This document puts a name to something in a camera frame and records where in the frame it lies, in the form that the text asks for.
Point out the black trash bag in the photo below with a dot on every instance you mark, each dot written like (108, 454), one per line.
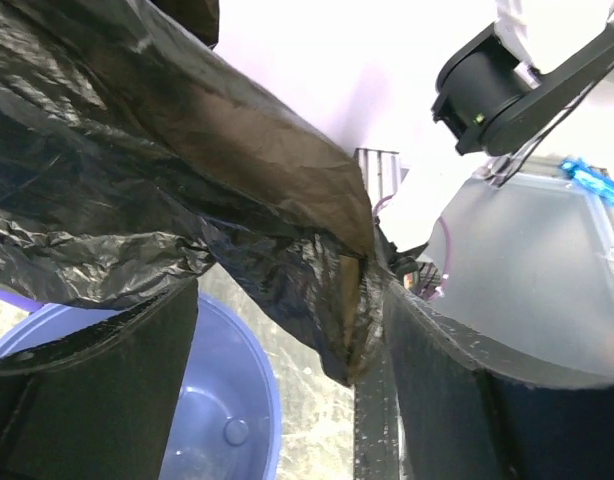
(133, 158)

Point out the blue plastic trash bin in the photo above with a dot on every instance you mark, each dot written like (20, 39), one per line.
(227, 421)

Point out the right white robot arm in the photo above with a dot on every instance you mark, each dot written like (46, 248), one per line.
(508, 82)

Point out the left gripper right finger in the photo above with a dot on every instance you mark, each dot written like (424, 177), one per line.
(447, 402)

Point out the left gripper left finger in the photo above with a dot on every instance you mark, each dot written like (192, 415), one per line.
(98, 403)

